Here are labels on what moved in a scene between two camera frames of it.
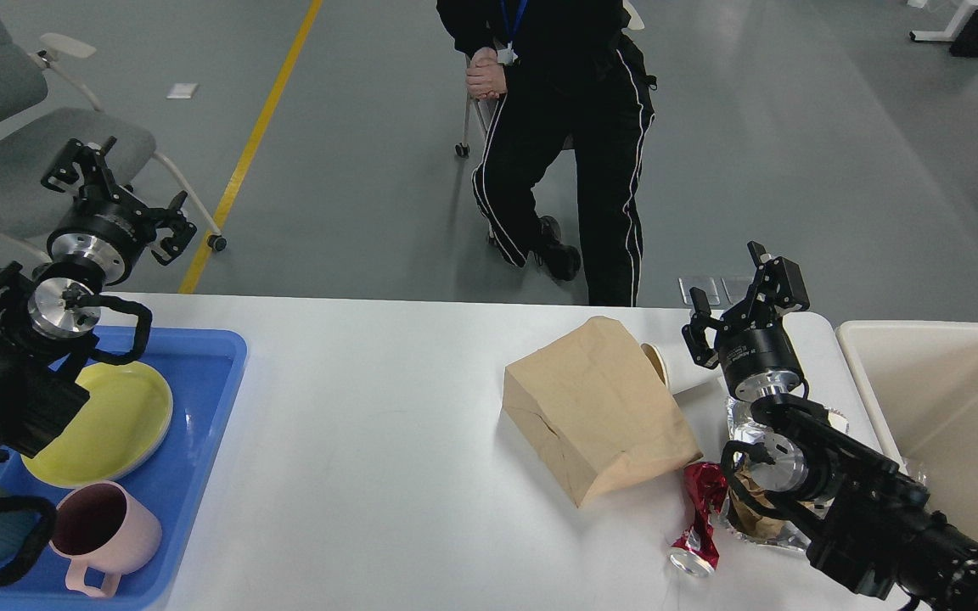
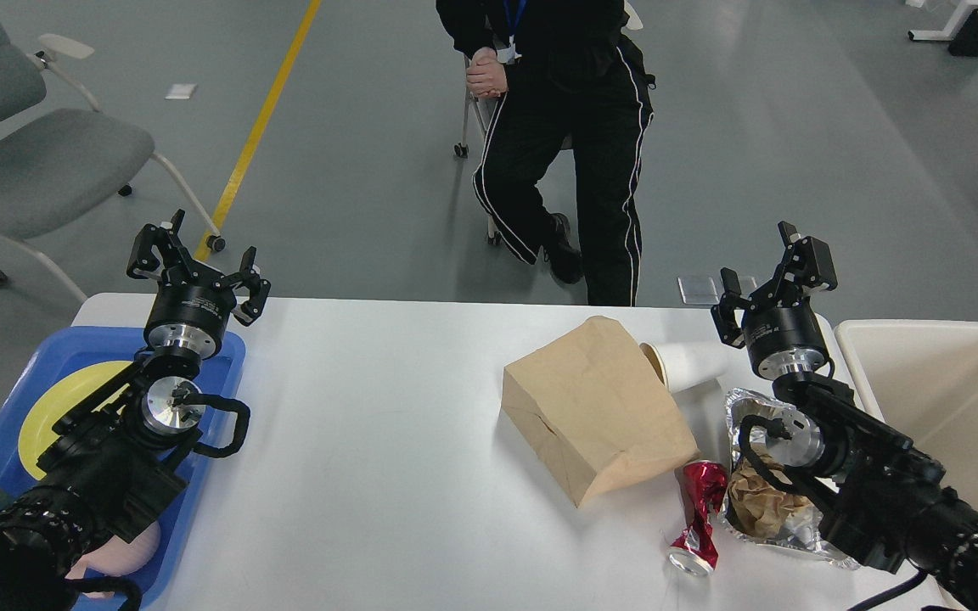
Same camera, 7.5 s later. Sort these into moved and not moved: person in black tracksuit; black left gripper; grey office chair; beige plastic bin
Moved: black left gripper
Not moved: person in black tracksuit; grey office chair; beige plastic bin
